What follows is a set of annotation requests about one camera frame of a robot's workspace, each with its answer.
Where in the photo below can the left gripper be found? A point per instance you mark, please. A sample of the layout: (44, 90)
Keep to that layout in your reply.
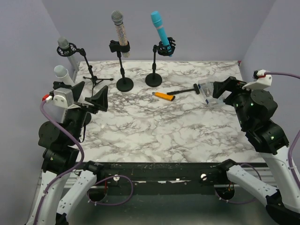
(100, 99)

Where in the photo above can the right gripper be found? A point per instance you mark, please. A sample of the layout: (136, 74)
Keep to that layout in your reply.
(230, 83)

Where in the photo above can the white microphone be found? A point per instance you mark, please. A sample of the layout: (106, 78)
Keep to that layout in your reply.
(64, 49)
(62, 73)

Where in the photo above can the round-base clip stand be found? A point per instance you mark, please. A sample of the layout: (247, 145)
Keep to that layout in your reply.
(124, 84)

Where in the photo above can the glitter silver-head microphone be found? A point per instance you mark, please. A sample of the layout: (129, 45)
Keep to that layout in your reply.
(122, 45)

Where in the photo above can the blue toy microphone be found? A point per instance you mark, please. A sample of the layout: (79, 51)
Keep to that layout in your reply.
(164, 45)

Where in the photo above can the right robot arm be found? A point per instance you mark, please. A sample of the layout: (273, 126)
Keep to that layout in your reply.
(254, 107)

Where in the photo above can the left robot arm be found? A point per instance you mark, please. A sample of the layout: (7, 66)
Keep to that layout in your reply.
(63, 151)

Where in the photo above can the white microphone on tripod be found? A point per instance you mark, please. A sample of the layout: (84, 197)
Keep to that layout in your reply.
(64, 49)

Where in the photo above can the clear plastic screw box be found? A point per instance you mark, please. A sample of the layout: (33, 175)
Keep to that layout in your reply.
(206, 89)

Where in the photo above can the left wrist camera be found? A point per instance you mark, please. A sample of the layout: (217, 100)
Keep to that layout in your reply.
(60, 97)

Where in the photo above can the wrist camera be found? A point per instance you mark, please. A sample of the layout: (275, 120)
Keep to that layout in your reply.
(261, 81)
(60, 97)

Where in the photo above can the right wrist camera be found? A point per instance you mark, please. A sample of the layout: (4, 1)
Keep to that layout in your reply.
(261, 81)

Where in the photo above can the black front mounting rail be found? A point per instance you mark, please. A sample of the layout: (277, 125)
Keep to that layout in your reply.
(171, 178)

